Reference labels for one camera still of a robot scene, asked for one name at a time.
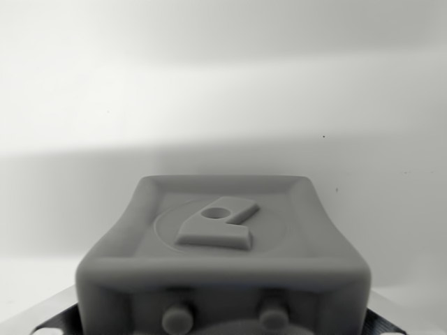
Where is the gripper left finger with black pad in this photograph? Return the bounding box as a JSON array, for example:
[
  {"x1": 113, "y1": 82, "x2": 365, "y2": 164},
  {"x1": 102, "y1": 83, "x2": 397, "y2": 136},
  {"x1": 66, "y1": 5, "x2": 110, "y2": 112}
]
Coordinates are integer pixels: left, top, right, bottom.
[{"x1": 0, "y1": 284, "x2": 83, "y2": 335}]

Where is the grey cube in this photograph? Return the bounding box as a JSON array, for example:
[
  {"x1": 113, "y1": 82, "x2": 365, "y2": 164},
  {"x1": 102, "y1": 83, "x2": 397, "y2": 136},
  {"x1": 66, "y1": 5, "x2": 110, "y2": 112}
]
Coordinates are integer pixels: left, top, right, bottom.
[{"x1": 74, "y1": 174, "x2": 373, "y2": 335}]

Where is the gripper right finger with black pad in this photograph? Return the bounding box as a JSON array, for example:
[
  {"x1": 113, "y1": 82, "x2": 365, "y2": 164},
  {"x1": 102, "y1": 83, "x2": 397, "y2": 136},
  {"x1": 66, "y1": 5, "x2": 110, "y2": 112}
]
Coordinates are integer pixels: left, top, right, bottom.
[{"x1": 362, "y1": 291, "x2": 447, "y2": 335}]

